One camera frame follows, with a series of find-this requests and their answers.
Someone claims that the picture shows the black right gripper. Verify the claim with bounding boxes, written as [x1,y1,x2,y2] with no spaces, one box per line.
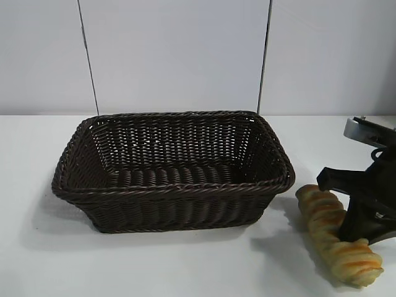
[317,145,396,248]

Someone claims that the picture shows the long twisted golden bread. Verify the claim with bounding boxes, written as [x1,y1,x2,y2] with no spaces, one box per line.
[295,184,384,286]

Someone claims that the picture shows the dark brown wicker basket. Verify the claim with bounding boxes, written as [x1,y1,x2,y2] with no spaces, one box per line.
[51,110,296,233]

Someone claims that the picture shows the black cable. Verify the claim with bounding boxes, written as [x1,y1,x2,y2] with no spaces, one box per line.
[369,145,396,165]

